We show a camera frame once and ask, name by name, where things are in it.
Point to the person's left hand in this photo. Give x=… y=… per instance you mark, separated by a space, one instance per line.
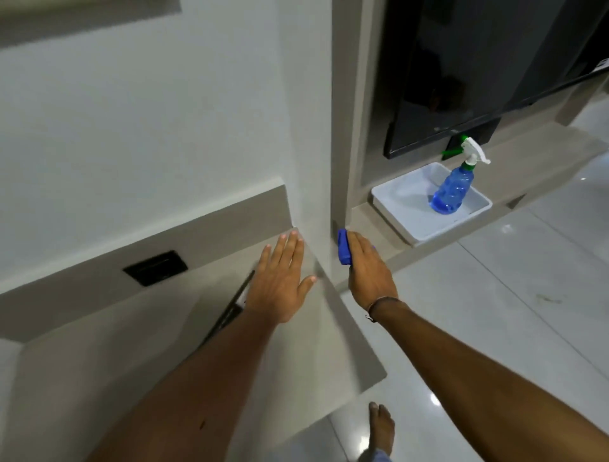
x=276 y=285

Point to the person's right hand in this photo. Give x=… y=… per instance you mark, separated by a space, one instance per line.
x=371 y=278

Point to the person's left middle finger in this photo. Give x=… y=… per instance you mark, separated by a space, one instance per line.
x=288 y=250

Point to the person's right fingers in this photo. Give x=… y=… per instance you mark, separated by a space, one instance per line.
x=362 y=245

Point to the person's left thumb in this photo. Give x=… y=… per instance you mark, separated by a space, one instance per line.
x=307 y=285

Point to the person's left little finger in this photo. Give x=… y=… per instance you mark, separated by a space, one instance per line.
x=264 y=258

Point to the blue cleaning cloth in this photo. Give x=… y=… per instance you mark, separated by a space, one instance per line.
x=343 y=247

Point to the person's left forearm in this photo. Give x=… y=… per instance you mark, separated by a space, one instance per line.
x=200 y=390

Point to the person's right forearm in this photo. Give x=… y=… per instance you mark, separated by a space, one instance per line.
x=476 y=380

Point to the white plastic tray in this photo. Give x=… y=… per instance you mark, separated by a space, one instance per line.
x=414 y=209

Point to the blue spray bottle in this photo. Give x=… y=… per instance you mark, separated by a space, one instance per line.
x=449 y=190

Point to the green plastic object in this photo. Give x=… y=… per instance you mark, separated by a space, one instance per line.
x=452 y=150

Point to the person's bare foot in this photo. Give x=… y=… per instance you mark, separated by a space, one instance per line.
x=382 y=428

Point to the person's trouser leg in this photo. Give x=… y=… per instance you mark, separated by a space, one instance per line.
x=376 y=456

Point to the beige television shelf unit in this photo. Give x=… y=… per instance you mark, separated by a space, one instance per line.
x=533 y=157

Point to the black flat television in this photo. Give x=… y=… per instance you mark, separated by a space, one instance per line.
x=476 y=62

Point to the black wall socket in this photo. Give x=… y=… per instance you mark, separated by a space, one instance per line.
x=156 y=269

